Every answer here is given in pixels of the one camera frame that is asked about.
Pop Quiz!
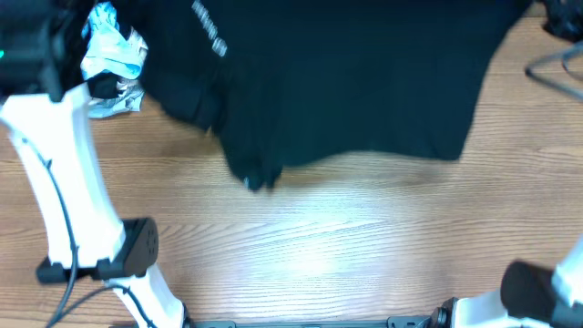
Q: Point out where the beige garment with tag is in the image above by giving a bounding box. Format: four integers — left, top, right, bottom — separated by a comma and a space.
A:
91, 77, 144, 106

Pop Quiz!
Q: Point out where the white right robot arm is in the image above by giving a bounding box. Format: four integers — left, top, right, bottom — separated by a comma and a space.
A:
387, 1, 582, 328

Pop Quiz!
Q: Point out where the light blue printed t-shirt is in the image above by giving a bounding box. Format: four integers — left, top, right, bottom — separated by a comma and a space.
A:
81, 2, 148, 80

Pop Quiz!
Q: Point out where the black t-shirt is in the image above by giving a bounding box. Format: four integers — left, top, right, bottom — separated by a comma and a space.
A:
114, 0, 528, 190

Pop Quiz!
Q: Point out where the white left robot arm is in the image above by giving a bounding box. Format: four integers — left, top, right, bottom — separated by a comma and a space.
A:
1, 1, 189, 327

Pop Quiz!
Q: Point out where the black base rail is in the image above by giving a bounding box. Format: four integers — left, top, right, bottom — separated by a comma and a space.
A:
186, 315, 431, 328

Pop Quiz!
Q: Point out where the black garment in pile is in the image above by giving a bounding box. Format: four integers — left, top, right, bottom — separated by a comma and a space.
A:
87, 72, 120, 99

